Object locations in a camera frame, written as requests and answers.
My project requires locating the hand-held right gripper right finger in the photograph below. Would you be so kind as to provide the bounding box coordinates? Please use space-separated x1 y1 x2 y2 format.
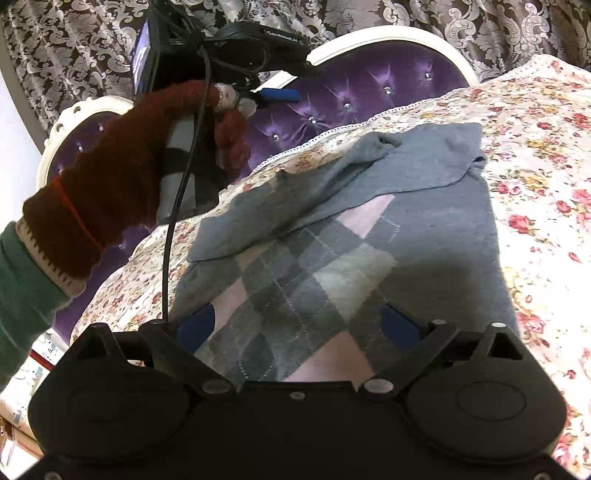
362 302 539 398

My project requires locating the patterned damask curtain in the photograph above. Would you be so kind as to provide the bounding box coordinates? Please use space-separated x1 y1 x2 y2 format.
0 0 591 132

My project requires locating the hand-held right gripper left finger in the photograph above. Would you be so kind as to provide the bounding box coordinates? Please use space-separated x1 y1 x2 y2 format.
59 302 235 398

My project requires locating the white printed paper stack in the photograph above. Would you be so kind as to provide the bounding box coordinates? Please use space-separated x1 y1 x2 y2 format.
0 330 70 464

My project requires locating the black cable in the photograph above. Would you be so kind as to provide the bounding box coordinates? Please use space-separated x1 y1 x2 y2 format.
159 0 271 324

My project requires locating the grey argyle sweater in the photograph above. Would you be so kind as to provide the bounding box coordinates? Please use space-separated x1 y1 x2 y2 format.
168 122 522 385

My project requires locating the person's left forearm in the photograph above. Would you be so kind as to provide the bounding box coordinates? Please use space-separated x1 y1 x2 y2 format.
0 222 75 391

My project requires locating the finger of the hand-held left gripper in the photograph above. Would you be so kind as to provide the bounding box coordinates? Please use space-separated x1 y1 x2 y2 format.
240 85 302 116

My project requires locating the floral blanket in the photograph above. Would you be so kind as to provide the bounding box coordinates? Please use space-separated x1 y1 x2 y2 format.
69 53 591 476

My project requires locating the purple tufted sofa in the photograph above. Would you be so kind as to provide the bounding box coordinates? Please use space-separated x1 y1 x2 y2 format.
36 25 482 344

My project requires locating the person's left hand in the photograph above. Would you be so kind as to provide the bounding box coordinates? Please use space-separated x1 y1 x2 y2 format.
18 79 251 297

